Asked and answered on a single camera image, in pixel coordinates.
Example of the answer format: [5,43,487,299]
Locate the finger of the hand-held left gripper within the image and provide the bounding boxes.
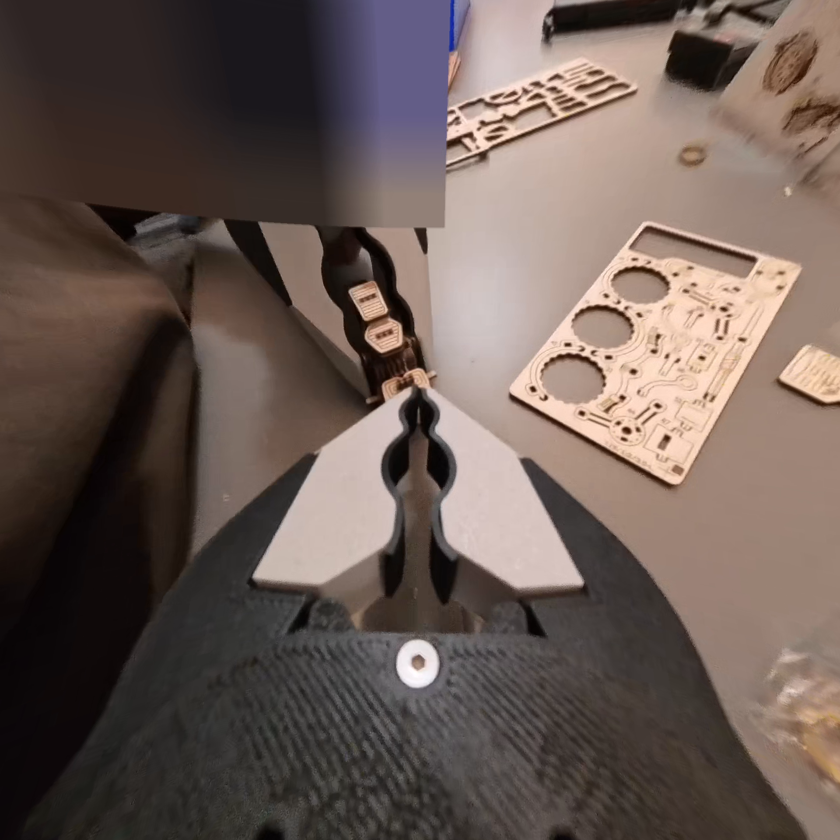
[358,225,437,380]
[259,222,375,403]

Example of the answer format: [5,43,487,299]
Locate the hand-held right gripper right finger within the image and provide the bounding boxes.
[420,388,585,621]

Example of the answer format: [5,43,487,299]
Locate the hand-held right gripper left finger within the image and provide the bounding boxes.
[251,388,421,624]

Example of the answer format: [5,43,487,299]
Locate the wooden puzzle model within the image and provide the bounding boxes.
[348,281,439,403]

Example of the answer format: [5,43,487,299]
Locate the person's tan shirt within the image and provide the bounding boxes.
[0,197,201,840]

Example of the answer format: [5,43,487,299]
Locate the blue bin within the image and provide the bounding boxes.
[449,0,475,55]

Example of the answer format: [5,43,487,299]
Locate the wooden sheet with round holes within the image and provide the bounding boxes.
[511,222,803,488]

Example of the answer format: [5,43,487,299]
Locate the black power adapter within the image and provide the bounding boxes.
[543,0,677,42]

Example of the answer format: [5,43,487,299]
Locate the small wooden parts sheet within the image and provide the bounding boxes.
[779,344,840,403]

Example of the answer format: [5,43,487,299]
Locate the clear plastic bag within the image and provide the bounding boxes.
[755,646,840,778]

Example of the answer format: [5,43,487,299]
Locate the black box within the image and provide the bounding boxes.
[665,26,765,91]

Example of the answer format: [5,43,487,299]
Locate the printed instruction sheet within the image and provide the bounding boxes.
[714,0,840,193]

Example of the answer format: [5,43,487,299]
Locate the wooden cut-out frame sheet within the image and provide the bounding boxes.
[446,58,639,173]

